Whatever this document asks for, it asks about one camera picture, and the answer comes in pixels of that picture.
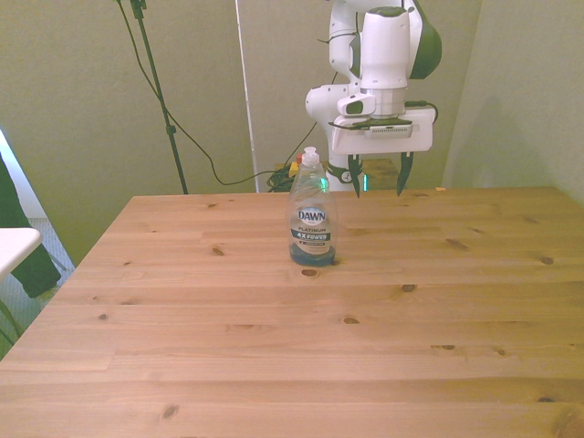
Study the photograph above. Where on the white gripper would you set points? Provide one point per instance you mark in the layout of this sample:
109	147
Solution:
388	139

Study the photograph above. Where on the dark cloth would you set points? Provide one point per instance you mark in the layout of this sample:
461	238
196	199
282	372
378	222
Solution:
23	237

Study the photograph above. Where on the white vertical wall strip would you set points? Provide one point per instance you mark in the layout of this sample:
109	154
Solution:
247	96

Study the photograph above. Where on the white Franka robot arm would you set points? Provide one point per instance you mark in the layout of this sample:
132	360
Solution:
382	55

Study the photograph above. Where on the black camera stand pole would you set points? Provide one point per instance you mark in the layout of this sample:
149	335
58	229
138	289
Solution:
157	91

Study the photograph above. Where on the white side table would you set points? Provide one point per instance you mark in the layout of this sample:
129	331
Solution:
13	248

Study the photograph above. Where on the clear Dawn dish soap bottle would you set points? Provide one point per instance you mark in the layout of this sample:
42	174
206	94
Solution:
312	214

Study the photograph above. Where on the yellow emergency stop box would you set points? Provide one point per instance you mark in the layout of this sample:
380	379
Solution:
295	166

